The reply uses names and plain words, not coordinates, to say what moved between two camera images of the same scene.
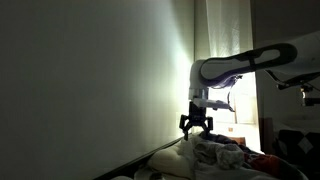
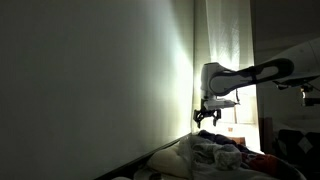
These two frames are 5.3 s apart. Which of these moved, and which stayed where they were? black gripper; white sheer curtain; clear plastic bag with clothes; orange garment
Moved: black gripper
Stayed: orange garment; white sheer curtain; clear plastic bag with clothes
